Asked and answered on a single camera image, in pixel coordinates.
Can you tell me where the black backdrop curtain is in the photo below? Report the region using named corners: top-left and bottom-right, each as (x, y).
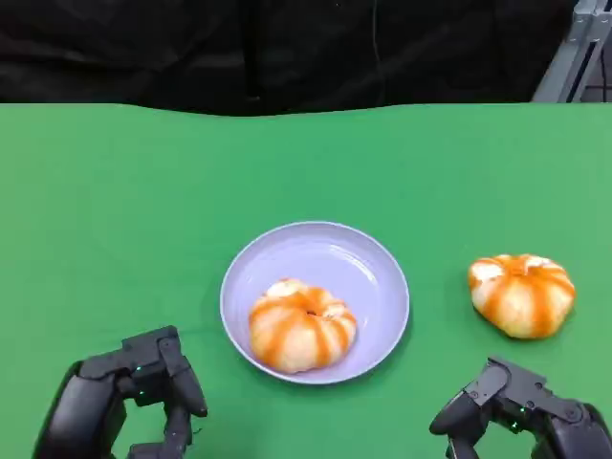
top-left (0, 0), bottom-right (575, 118)

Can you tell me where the lilac plate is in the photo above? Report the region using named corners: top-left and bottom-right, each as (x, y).
top-left (219, 220), bottom-right (411, 386)

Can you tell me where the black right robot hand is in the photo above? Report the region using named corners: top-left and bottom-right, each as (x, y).
top-left (428, 355), bottom-right (612, 459)

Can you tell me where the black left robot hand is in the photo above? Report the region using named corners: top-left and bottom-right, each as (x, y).
top-left (31, 325), bottom-right (208, 459)

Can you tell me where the green table cloth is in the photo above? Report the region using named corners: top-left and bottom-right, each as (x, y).
top-left (0, 101), bottom-right (612, 459)

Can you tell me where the grey aluminium frame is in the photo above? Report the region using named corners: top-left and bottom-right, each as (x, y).
top-left (531, 0), bottom-right (612, 103)

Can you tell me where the orange and white bread roll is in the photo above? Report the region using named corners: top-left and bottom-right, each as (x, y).
top-left (467, 253), bottom-right (577, 340)
top-left (249, 278), bottom-right (359, 375)

